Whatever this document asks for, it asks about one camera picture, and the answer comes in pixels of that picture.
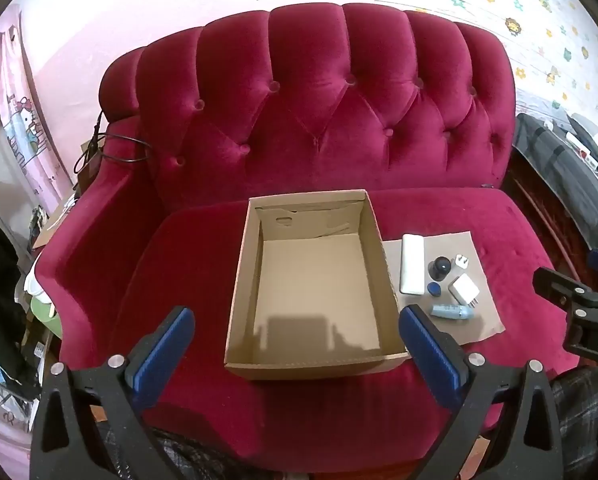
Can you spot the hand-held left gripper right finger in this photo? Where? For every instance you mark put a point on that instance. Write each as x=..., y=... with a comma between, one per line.
x=429, y=347

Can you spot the flat cardboard sheet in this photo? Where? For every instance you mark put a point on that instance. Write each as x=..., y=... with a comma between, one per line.
x=479, y=327

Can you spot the cardboard box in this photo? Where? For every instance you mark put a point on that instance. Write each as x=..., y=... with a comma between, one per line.
x=309, y=285

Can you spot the black round knob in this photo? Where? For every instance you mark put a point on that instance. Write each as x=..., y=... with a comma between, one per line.
x=439, y=267

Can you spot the dark plaid clothes pile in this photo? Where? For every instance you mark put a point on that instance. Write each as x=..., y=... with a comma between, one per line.
x=554, y=155

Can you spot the pink cartoon cat curtain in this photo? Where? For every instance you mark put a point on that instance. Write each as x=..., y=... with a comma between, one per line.
x=21, y=110

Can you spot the brown cardboard piece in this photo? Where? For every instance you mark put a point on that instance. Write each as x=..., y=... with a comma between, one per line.
x=90, y=172

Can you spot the red velvet tufted sofa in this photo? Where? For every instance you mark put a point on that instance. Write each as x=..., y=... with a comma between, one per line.
x=329, y=110

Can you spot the green plastic container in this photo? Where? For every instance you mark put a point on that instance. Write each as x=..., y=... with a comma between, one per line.
x=44, y=312

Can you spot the small blue cap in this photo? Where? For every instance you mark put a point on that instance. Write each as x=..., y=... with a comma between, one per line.
x=433, y=289

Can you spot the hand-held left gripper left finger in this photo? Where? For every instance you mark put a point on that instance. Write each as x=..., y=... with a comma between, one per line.
x=164, y=347

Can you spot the white remote control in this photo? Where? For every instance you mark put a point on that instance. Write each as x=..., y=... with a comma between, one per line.
x=412, y=265

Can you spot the light blue tube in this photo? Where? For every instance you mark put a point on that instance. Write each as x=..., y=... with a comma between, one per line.
x=451, y=311

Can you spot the small white plug adapter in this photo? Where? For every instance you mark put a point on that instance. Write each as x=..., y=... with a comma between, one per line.
x=462, y=262

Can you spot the large white charger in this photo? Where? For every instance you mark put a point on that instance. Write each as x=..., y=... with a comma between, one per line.
x=463, y=289

